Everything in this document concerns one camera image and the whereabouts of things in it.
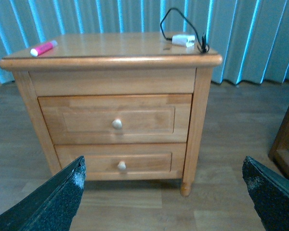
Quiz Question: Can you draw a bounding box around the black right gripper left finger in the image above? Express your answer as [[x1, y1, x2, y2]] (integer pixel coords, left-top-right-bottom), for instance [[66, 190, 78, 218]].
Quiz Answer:
[[0, 156, 86, 231]]

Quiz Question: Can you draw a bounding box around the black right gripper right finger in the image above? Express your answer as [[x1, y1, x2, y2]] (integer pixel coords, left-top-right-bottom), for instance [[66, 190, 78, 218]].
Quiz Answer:
[[242, 156, 289, 231]]

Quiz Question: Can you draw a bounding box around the wooden drawer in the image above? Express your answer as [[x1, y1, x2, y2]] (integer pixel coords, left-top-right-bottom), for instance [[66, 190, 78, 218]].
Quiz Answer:
[[55, 143, 185, 176], [39, 94, 191, 145]]

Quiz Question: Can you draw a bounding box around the pink marker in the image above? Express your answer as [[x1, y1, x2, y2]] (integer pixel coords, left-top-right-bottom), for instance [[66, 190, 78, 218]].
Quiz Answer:
[[30, 40, 58, 57]]

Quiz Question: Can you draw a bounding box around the wooden nightstand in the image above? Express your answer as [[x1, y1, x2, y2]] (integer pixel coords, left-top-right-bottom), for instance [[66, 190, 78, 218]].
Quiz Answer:
[[0, 33, 223, 196]]

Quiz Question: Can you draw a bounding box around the light blue curtain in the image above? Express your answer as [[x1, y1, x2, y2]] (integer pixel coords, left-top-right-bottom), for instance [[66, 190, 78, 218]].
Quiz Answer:
[[0, 0, 289, 84]]

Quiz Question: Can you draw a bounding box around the white charger adapter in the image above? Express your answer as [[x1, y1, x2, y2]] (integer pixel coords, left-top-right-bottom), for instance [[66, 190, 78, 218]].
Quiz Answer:
[[171, 34, 196, 48]]

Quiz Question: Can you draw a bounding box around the dark wooden furniture frame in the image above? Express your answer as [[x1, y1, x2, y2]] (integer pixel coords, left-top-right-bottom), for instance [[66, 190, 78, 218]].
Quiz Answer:
[[268, 107, 289, 179]]

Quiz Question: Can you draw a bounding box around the black cable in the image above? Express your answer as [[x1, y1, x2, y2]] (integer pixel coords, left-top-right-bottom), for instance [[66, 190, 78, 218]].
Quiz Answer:
[[160, 8, 210, 54]]

